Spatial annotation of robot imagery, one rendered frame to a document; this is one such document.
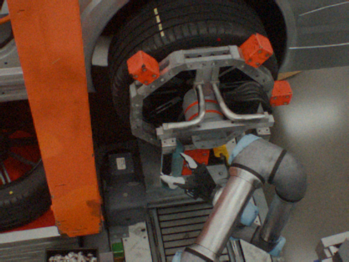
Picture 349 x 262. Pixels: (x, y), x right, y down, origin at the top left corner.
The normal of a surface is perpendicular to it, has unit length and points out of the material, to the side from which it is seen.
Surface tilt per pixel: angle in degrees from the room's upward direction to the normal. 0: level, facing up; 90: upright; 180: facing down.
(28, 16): 90
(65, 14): 90
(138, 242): 0
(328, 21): 90
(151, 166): 0
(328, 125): 0
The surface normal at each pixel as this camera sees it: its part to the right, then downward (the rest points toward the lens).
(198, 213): 0.05, -0.60
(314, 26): 0.18, 0.79
